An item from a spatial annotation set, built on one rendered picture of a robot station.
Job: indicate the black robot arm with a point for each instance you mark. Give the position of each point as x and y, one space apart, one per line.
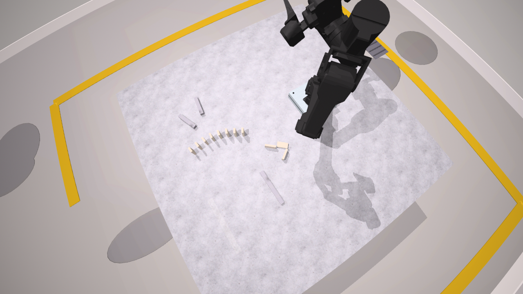
335 81

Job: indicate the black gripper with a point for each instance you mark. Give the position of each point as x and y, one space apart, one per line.
293 30

